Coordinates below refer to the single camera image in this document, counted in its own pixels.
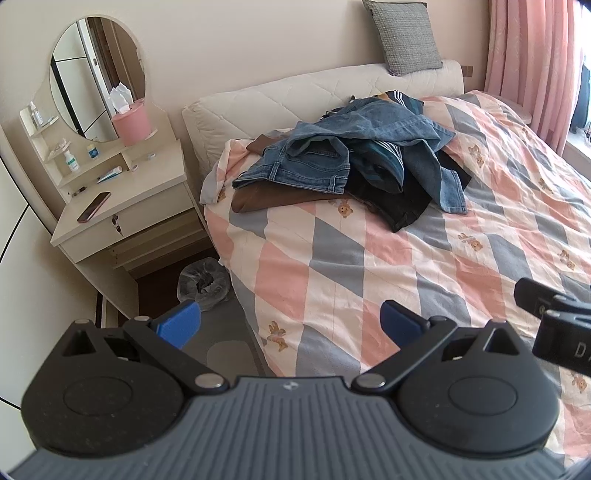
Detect trash bin with plastic bag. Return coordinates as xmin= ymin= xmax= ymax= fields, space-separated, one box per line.
xmin=178 ymin=258 xmax=232 ymax=312

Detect pink tissue holder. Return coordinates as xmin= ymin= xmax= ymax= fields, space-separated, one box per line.
xmin=111 ymin=99 xmax=153 ymax=147

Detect dark things by window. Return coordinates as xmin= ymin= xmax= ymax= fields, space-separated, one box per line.
xmin=571 ymin=62 xmax=591 ymax=137

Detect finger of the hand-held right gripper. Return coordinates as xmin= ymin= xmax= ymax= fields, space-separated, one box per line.
xmin=514 ymin=277 xmax=575 ymax=319

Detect grey floor mat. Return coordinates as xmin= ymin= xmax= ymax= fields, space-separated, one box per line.
xmin=182 ymin=295 xmax=278 ymax=379

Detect patterned pink grey quilt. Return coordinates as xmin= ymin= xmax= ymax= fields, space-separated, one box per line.
xmin=199 ymin=90 xmax=591 ymax=467

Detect brown garment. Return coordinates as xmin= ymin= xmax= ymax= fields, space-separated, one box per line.
xmin=231 ymin=134 xmax=342 ymax=214

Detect white tissue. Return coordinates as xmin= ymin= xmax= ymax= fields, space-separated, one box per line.
xmin=107 ymin=82 xmax=134 ymax=115

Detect oval mirror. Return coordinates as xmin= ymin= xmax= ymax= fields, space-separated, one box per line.
xmin=49 ymin=17 xmax=146 ymax=143

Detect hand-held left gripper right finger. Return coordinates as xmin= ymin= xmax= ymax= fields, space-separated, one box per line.
xmin=352 ymin=300 xmax=525 ymax=397

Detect black garment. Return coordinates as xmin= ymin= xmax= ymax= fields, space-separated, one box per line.
xmin=346 ymin=150 xmax=472 ymax=233

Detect white dressing table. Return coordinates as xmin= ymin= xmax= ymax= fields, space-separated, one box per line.
xmin=0 ymin=15 xmax=220 ymax=324

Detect white quilted headboard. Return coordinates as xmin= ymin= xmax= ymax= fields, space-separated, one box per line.
xmin=181 ymin=59 xmax=465 ymax=171

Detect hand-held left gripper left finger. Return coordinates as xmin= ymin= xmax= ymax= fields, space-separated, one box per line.
xmin=60 ymin=300 xmax=230 ymax=396

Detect grey pillow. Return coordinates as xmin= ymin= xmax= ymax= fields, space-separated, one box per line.
xmin=362 ymin=0 xmax=444 ymax=77

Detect faded blue denim pants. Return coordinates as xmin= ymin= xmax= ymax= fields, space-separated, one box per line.
xmin=285 ymin=96 xmax=468 ymax=215

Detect pink smartphone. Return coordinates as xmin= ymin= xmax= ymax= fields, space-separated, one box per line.
xmin=77 ymin=191 xmax=112 ymax=224

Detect dark blue jeans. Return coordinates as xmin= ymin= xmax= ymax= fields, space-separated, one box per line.
xmin=232 ymin=134 xmax=352 ymax=195

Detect dark striped garment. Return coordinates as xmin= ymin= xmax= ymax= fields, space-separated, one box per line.
xmin=355 ymin=90 xmax=423 ymax=195

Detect pink curtain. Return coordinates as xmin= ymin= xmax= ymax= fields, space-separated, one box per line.
xmin=482 ymin=0 xmax=591 ymax=155

